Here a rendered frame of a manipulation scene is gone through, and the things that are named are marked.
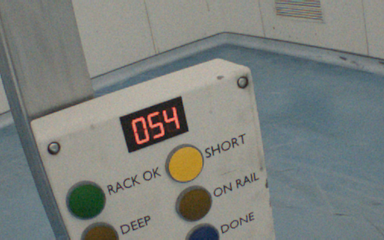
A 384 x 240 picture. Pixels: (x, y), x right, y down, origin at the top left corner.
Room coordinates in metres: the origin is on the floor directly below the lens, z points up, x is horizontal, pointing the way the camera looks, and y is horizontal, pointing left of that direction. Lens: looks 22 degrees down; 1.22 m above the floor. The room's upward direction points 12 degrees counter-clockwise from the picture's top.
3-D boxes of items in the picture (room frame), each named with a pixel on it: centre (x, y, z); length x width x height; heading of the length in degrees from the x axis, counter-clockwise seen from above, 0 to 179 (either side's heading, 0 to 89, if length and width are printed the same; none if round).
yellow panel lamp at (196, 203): (0.36, 0.01, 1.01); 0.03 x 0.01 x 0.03; 111
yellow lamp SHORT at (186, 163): (0.36, 0.01, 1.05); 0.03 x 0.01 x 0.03; 111
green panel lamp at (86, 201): (0.33, 0.09, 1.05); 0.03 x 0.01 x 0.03; 111
